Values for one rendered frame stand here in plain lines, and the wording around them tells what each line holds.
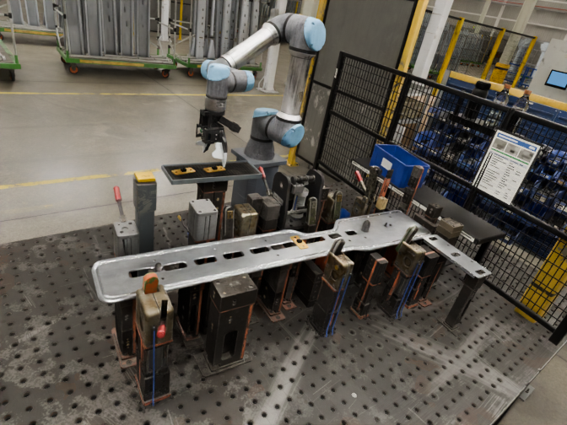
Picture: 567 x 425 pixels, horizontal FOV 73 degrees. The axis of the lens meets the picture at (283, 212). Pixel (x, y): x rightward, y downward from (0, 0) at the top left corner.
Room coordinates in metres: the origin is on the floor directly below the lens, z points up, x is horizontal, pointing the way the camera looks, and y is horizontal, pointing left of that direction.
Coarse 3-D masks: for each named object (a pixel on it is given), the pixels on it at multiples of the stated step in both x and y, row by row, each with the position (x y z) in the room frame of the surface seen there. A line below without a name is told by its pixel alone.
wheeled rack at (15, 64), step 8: (8, 0) 5.55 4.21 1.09; (8, 8) 5.53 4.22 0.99; (8, 16) 5.53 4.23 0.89; (0, 40) 6.72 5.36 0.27; (0, 48) 6.18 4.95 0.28; (0, 56) 5.50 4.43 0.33; (8, 56) 5.78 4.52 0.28; (16, 56) 5.52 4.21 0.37; (0, 64) 5.37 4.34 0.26; (8, 64) 5.44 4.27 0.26; (16, 64) 5.50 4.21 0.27; (8, 72) 5.55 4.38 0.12
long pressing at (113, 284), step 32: (352, 224) 1.47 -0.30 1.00; (384, 224) 1.53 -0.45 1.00; (416, 224) 1.59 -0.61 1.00; (128, 256) 0.95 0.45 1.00; (160, 256) 0.99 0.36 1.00; (192, 256) 1.02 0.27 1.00; (256, 256) 1.10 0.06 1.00; (288, 256) 1.13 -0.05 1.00; (320, 256) 1.19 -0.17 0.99; (96, 288) 0.80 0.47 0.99; (128, 288) 0.82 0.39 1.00
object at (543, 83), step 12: (552, 48) 7.41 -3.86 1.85; (564, 48) 7.28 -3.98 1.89; (552, 60) 7.35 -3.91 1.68; (564, 60) 7.22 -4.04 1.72; (540, 72) 7.41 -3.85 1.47; (552, 72) 7.26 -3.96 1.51; (564, 72) 7.16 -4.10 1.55; (540, 84) 7.35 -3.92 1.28; (552, 84) 7.20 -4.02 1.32; (564, 84) 7.07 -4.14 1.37; (552, 96) 7.16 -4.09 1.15; (564, 96) 7.03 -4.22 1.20
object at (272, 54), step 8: (280, 0) 8.33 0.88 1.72; (272, 8) 8.34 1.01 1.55; (280, 8) 8.33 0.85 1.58; (272, 16) 8.31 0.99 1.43; (272, 48) 8.35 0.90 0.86; (272, 56) 8.32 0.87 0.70; (272, 64) 8.34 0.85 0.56; (272, 72) 8.36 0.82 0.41; (264, 80) 8.41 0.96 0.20; (272, 80) 8.38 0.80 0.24; (256, 88) 8.41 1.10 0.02; (264, 88) 8.37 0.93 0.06; (272, 88) 8.41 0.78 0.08
